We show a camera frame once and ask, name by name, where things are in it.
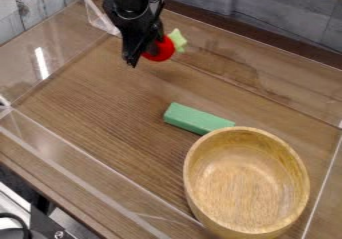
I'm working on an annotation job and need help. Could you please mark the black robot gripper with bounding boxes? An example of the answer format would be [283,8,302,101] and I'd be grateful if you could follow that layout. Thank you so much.
[103,0,164,67]

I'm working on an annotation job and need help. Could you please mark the red plush strawberry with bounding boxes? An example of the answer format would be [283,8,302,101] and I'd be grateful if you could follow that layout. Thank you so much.
[141,28,187,62]

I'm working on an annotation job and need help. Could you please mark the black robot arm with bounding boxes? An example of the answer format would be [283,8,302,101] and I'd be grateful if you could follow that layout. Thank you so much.
[101,0,164,67]

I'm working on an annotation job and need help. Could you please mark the green foam block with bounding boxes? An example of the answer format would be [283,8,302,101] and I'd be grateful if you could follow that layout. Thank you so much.
[163,102,235,135]

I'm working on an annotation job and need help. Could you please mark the wooden bowl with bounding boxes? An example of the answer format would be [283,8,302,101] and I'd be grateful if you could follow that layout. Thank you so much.
[183,126,310,239]

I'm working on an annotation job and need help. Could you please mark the clear acrylic corner bracket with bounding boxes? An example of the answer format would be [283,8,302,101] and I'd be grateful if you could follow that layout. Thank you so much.
[84,0,121,37]

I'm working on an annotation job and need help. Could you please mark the clear acrylic enclosure wall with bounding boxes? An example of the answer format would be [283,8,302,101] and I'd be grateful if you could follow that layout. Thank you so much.
[0,108,216,239]

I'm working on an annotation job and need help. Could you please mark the black metal mount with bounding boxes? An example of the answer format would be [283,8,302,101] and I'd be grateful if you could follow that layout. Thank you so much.
[29,207,68,239]

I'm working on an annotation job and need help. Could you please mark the black cable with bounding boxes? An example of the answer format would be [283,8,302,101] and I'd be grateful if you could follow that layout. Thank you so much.
[0,212,32,239]

